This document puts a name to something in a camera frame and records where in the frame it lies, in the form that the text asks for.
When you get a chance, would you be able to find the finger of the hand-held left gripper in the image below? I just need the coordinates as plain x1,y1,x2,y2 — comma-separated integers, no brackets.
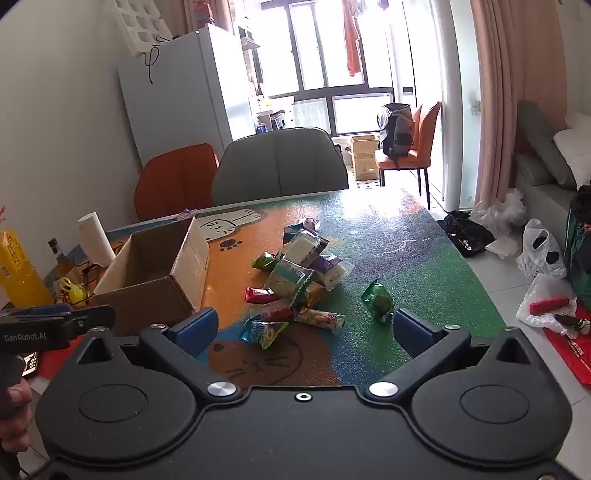
61,305,116,340
0,302,71,320

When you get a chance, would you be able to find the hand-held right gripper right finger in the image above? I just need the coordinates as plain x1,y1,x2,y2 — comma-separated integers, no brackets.
364,308,543,403

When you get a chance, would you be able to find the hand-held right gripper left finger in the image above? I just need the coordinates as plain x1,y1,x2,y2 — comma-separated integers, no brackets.
69,307,243,403

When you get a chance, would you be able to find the round green snack packet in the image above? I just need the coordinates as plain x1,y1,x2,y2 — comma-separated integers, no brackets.
361,279,394,325

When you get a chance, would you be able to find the brown cardboard box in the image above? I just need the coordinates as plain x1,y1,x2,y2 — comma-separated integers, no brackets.
90,217,211,337

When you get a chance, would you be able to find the pile of snack packets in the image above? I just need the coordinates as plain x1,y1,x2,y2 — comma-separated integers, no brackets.
238,218,356,352

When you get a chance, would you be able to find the person's left hand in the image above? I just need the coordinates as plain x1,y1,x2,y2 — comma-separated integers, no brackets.
0,381,34,457

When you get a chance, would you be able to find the yellow-green plastic bag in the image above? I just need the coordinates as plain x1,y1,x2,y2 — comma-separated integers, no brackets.
53,277,88,305

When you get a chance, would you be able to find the yellow oil bottle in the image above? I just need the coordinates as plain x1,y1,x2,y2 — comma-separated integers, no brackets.
0,228,54,308

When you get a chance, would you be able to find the dark glass bottle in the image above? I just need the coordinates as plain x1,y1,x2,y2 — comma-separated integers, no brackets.
48,237,75,278

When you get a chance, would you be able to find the cartoon printed table mat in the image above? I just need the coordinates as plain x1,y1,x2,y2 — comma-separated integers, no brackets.
104,187,506,388

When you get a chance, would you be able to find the white paper towel roll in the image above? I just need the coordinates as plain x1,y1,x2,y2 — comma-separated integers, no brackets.
76,212,116,268

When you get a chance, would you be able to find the black floor bag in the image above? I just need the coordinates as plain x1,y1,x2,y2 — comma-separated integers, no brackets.
436,210,497,259

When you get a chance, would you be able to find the plastic bag with red item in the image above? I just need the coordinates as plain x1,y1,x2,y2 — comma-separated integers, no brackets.
516,273,580,328

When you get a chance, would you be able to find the white foam container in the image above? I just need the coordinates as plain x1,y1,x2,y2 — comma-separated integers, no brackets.
485,235,525,259

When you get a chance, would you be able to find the white bag with black print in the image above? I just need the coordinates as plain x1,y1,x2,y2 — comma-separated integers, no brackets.
516,218,568,280

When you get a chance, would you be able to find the orange dining chair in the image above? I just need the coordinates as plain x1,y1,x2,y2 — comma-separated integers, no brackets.
134,143,220,222

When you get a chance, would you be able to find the red floor mat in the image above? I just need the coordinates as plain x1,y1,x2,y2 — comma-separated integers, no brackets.
542,318,591,393

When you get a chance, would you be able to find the open cardboard floor box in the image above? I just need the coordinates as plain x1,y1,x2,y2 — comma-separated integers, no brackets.
344,135,382,182

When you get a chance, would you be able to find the grey dining chair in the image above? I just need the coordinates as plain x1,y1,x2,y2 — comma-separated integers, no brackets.
211,127,349,208

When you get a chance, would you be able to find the dark green bag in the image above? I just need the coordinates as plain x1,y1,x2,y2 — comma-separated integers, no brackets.
563,185,591,305

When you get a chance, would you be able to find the grey sofa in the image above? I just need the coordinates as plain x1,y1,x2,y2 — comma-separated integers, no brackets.
515,99,591,241

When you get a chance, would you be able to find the orange chair with black legs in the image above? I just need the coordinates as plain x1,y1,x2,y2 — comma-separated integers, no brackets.
374,102,444,210
410,105,424,153

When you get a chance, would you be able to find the grey backpack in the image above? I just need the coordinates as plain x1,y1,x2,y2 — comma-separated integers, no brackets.
376,102,416,160

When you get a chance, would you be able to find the cluttered white shelf unit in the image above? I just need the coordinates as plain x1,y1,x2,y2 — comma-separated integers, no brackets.
238,25,296,134

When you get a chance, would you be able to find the white refrigerator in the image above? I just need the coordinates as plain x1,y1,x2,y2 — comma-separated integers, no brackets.
117,23,257,167

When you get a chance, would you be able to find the white pillow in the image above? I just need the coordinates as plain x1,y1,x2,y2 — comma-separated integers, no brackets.
553,113,591,190

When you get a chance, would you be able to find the black framed window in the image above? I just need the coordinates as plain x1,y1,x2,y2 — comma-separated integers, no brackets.
259,0,435,137

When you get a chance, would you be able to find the long pink curtain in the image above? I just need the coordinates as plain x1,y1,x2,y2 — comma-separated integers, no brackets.
468,0,571,213

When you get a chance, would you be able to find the white standing air conditioner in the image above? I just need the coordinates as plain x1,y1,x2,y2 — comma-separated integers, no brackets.
392,0,437,109

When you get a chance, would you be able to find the hanging orange garment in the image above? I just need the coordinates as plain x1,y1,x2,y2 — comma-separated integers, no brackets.
342,0,363,77

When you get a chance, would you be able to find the white foam tray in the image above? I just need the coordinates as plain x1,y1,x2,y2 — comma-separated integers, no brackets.
104,0,174,58

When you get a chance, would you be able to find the short pink curtain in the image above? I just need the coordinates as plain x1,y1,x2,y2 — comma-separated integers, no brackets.
178,0,232,35

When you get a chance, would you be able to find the black cable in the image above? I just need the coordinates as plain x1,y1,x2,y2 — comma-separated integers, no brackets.
143,34,169,86

